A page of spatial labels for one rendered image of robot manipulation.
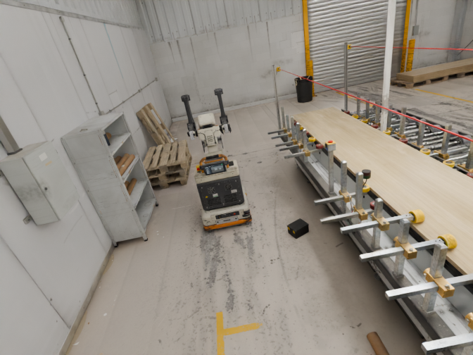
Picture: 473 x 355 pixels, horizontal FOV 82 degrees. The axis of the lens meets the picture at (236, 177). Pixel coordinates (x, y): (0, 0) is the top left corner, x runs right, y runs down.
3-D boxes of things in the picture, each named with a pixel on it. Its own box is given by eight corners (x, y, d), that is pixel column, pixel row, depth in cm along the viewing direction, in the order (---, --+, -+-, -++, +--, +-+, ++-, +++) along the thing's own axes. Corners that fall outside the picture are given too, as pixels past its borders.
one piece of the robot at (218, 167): (231, 173, 324) (228, 160, 306) (202, 179, 324) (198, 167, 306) (229, 166, 331) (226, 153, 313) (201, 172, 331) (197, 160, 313)
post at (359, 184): (357, 228, 209) (358, 173, 188) (354, 225, 212) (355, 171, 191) (361, 227, 209) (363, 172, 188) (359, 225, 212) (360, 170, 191)
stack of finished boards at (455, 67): (494, 65, 768) (496, 58, 760) (413, 82, 761) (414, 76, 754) (470, 63, 836) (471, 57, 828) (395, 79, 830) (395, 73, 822)
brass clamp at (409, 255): (406, 260, 148) (407, 253, 146) (391, 244, 160) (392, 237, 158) (417, 258, 148) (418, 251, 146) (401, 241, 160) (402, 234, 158)
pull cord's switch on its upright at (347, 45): (346, 118, 432) (347, 42, 382) (343, 116, 445) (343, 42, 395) (352, 117, 432) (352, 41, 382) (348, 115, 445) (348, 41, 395)
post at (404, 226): (395, 284, 167) (404, 222, 145) (392, 279, 170) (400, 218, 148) (401, 282, 167) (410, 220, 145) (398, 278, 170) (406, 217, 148)
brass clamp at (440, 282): (441, 299, 126) (443, 291, 123) (421, 276, 138) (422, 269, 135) (454, 296, 126) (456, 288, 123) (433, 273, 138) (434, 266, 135)
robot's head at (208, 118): (215, 122, 331) (212, 111, 335) (198, 125, 331) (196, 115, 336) (216, 127, 345) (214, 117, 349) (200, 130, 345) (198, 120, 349)
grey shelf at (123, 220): (114, 247, 359) (59, 138, 289) (131, 210, 439) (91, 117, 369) (147, 241, 359) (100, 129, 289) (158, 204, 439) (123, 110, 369)
